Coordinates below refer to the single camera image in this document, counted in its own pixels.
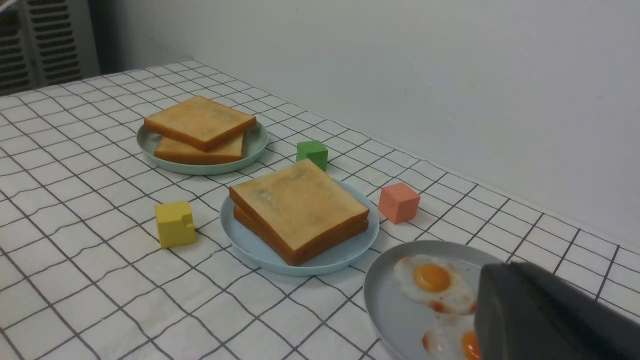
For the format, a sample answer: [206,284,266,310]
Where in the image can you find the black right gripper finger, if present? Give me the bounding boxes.
[474,262,640,360]

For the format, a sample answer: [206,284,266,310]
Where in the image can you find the toast slice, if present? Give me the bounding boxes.
[143,95,258,152]
[229,159,370,255]
[153,133,245,166]
[232,205,369,266]

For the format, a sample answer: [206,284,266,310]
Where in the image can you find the right fried egg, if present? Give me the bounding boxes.
[422,314,481,360]

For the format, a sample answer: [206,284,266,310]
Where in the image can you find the fried egg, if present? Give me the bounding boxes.
[422,314,481,360]
[393,254,477,315]

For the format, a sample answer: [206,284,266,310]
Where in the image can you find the middle fried egg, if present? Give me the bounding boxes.
[393,254,477,315]

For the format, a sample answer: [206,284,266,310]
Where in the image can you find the grey plate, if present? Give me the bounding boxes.
[363,240,499,360]

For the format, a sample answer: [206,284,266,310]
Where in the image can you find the orange cube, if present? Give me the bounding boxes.
[378,182,421,224]

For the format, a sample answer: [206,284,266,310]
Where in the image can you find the light blue plate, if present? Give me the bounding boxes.
[219,180,380,277]

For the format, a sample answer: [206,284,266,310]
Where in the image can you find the green cube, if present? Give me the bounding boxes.
[295,140,329,172]

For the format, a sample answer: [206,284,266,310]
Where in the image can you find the green plate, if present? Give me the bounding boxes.
[136,124,269,176]

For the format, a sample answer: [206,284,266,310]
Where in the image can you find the yellow cube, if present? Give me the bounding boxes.
[154,201,197,249]

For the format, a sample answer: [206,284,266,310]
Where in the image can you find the white grid tablecloth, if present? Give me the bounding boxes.
[0,60,639,360]

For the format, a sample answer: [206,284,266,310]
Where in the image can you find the grey slatted cabinet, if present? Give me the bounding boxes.
[0,0,101,96]

